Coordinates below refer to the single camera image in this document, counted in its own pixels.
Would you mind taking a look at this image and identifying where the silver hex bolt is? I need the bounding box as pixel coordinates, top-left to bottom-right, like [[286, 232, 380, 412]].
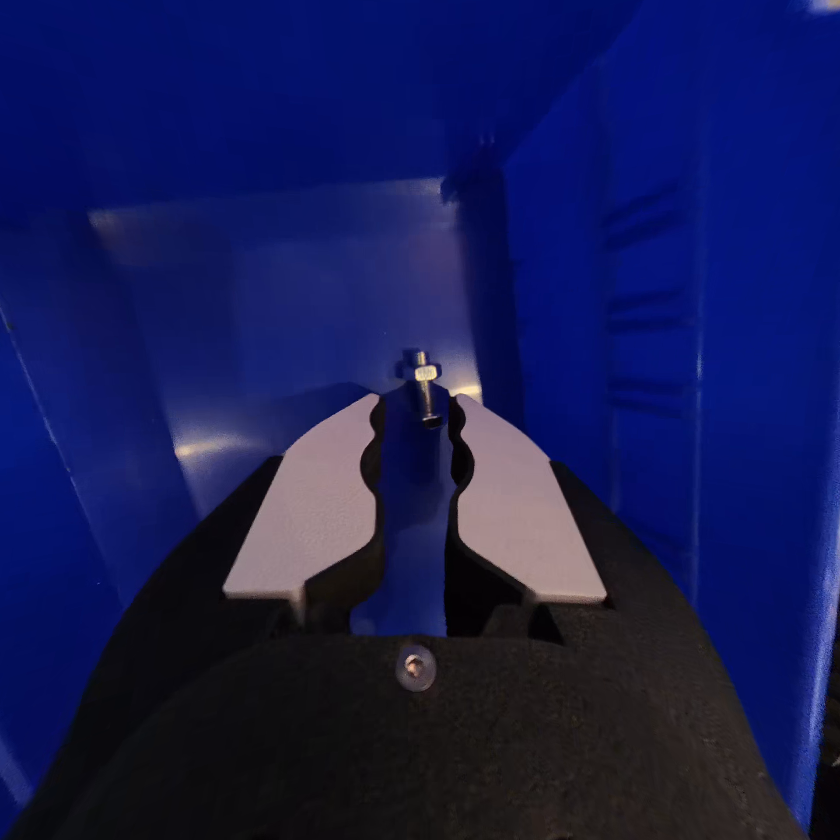
[[400, 349, 443, 433]]

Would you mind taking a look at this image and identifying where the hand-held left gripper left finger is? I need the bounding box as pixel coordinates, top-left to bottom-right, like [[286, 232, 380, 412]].
[[222, 392, 387, 632]]

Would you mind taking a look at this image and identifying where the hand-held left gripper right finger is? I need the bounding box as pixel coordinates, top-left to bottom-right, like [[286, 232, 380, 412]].
[[445, 392, 609, 635]]

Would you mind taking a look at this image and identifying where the blue plastic bin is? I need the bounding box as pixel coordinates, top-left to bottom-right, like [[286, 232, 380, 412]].
[[0, 0, 840, 818]]

